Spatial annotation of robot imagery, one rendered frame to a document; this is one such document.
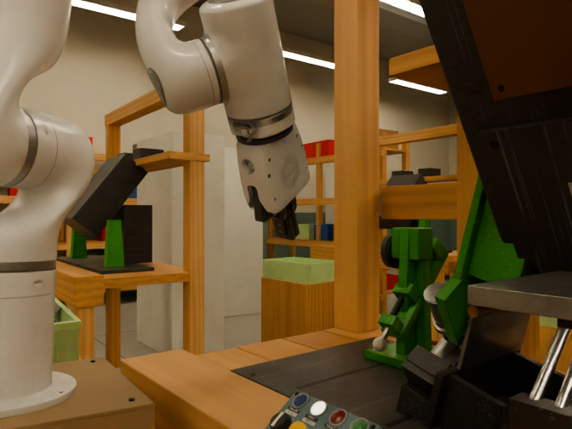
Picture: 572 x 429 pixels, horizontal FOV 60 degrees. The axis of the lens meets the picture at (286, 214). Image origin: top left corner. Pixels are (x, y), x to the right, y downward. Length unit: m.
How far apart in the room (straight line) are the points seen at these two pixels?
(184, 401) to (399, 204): 0.78
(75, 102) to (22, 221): 6.97
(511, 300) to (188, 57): 0.40
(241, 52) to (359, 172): 0.82
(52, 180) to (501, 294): 0.64
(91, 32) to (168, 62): 7.50
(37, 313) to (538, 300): 0.64
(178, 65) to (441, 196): 0.86
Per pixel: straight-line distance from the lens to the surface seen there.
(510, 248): 0.69
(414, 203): 1.33
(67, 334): 1.23
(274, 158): 0.63
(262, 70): 0.58
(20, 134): 0.77
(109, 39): 8.12
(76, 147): 0.84
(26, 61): 0.80
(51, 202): 0.82
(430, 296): 0.74
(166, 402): 0.93
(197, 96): 0.57
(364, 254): 1.36
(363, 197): 1.35
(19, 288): 0.78
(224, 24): 0.57
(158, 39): 0.58
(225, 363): 1.11
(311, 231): 7.18
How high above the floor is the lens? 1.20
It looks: level
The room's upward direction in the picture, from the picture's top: straight up
